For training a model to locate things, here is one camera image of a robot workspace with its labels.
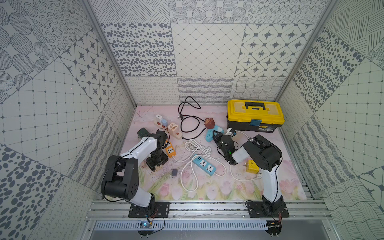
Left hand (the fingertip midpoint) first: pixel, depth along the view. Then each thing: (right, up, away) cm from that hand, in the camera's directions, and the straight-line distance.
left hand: (160, 163), depth 85 cm
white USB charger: (-6, +28, +18) cm, 34 cm away
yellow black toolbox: (+61, +28, +9) cm, 67 cm away
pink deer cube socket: (+5, +21, +11) cm, 24 cm away
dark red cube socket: (+30, +23, +15) cm, 41 cm away
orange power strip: (+4, +6, +7) cm, 11 cm away
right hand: (+32, +16, +15) cm, 39 cm away
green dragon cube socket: (-16, +18, +13) cm, 27 cm away
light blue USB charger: (-2, +24, +17) cm, 29 cm away
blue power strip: (+26, -1, +1) cm, 26 cm away
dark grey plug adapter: (+8, -5, +2) cm, 10 cm away
